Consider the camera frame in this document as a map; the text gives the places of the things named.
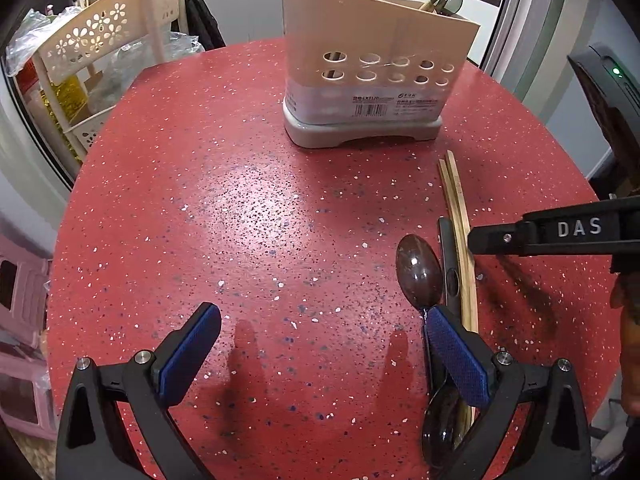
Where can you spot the pink plastic stool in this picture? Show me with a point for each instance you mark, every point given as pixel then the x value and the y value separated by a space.
pixel 26 393

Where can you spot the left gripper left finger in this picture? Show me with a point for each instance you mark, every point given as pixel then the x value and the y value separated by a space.
pixel 93 441

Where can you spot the cream perforated storage rack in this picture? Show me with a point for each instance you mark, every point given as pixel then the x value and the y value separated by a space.
pixel 92 34

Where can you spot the plain bamboo chopstick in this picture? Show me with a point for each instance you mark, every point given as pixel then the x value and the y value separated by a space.
pixel 470 306

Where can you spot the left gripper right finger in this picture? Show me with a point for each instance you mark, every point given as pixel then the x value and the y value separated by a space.
pixel 554 442

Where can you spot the stamped bamboo chopstick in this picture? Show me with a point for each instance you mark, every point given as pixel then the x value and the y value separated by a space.
pixel 466 415

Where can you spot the dark brown spoon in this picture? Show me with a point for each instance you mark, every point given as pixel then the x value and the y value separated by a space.
pixel 419 276

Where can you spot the beige utensil holder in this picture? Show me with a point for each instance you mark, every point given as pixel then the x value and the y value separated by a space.
pixel 360 69

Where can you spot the black jacket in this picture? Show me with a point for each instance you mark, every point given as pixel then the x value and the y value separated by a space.
pixel 201 23

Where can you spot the right hand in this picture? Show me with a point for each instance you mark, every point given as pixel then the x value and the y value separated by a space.
pixel 625 296

